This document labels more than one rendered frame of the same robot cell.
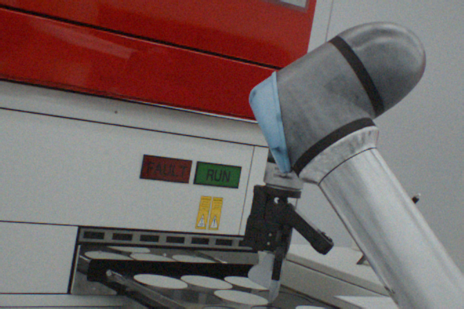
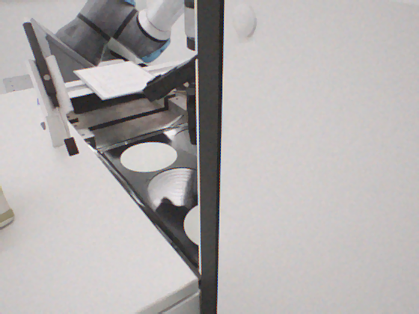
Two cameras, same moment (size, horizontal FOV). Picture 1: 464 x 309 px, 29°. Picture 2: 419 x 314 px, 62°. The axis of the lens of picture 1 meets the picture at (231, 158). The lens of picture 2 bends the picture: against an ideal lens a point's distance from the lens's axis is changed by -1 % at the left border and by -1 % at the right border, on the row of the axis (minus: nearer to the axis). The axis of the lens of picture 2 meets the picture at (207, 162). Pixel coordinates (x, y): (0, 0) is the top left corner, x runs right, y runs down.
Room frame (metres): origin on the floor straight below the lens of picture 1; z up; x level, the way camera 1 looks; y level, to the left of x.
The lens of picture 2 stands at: (2.13, -0.07, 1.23)
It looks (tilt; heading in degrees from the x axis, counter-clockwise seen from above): 33 degrees down; 184
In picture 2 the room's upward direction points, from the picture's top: straight up
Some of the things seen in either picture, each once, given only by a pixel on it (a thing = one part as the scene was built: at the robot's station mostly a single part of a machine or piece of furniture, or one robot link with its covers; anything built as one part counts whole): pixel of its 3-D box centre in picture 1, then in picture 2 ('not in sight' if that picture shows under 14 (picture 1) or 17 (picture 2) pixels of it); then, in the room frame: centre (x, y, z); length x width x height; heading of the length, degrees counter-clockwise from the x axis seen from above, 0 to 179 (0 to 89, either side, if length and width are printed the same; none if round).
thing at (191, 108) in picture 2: not in sight; (196, 118); (1.63, -0.12, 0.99); 0.05 x 0.02 x 0.09; 172
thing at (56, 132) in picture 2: not in sight; (54, 105); (1.69, -0.32, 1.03); 0.06 x 0.04 x 0.13; 39
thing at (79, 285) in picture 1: (170, 271); not in sight; (1.77, 0.08, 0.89); 0.44 x 0.02 x 0.10; 129
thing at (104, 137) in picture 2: not in sight; (154, 127); (1.42, -0.24, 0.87); 0.36 x 0.08 x 0.03; 129
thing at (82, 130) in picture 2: not in sight; (80, 135); (1.53, -0.37, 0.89); 0.08 x 0.03 x 0.03; 39
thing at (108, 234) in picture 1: (175, 239); not in sight; (1.78, 0.09, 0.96); 0.44 x 0.01 x 0.02; 129
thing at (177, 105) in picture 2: not in sight; (182, 108); (1.37, -0.18, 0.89); 0.08 x 0.03 x 0.03; 39
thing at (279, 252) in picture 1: (279, 256); not in sight; (1.59, -0.11, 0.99); 0.05 x 0.02 x 0.09; 172
